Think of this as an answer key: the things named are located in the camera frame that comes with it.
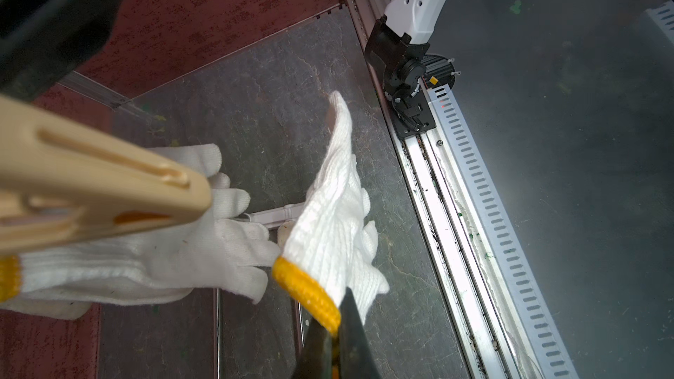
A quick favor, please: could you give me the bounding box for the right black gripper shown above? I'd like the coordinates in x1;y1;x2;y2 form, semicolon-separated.
1;0;122;102

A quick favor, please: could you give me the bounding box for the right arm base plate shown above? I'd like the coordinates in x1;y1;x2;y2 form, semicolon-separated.
390;54;461;141

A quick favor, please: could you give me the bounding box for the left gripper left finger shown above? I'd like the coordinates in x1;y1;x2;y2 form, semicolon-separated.
291;319;333;379

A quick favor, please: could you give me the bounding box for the clothes rack with steel bars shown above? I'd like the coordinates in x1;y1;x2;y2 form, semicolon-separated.
213;203;306;378

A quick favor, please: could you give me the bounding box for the yellow clothespin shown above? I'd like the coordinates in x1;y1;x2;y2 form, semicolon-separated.
1;97;212;255

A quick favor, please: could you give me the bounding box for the aluminium front rail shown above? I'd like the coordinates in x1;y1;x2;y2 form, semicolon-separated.
346;0;577;378

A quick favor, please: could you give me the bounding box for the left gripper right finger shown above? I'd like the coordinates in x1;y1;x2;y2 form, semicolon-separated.
336;288;381;379

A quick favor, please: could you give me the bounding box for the white glove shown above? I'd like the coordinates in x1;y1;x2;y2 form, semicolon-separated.
272;91;390;337
1;144;269;319

